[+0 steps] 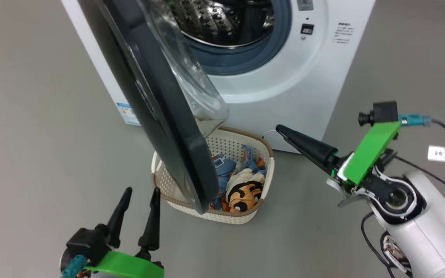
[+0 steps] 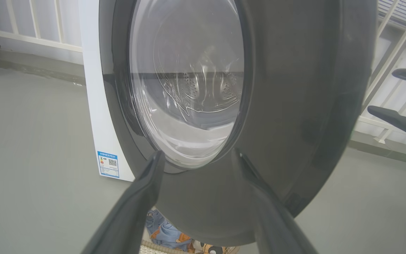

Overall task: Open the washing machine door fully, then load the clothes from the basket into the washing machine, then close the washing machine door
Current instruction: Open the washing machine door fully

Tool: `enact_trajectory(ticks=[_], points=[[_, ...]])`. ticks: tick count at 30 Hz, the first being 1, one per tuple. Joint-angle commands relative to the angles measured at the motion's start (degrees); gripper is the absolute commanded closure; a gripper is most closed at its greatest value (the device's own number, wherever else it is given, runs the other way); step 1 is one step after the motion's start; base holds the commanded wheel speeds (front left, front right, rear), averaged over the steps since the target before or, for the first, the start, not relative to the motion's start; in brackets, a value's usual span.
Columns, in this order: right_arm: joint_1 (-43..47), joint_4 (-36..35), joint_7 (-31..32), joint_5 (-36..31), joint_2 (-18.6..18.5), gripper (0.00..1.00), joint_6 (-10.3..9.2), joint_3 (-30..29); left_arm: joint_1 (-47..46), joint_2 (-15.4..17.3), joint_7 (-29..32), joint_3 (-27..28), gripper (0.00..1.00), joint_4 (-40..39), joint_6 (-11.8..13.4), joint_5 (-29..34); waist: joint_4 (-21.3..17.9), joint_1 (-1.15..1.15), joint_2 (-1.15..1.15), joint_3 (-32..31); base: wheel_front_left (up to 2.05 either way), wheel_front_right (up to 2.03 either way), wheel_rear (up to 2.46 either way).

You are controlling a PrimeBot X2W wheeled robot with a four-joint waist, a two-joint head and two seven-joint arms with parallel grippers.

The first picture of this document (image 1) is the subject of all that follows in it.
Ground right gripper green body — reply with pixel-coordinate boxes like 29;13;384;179
326;122;401;207

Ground cream perforated laundry basket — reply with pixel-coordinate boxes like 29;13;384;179
151;127;275;225

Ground thin black cable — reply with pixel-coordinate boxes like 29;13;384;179
394;154;445;212
361;212;397;278

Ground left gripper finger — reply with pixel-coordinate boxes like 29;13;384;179
138;187;161;251
107;187;132;248

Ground white front-load washing machine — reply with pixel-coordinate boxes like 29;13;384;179
61;0;376;154

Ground round filter cover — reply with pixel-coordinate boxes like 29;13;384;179
261;130;285;151

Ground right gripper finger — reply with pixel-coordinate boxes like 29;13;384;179
276;124;340;174

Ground black glass washing machine door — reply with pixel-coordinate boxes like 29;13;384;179
78;0;229;215

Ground cream cartoon face garment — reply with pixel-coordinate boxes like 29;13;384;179
222;170;266;214

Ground grey rubber door gasket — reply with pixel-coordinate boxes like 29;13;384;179
186;0;292;76

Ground blue printed garment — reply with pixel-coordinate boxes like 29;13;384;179
207;145;266;211

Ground blue energy label sticker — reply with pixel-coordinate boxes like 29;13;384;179
116;102;141;126

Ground teal plug black cable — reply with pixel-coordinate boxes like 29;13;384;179
398;114;445;203
61;254;88;278

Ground steel washer drum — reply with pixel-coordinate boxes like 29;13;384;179
168;0;275;47

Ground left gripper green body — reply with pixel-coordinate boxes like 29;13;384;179
84;251;165;278

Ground white cable tag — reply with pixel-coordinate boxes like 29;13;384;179
427;146;445;164

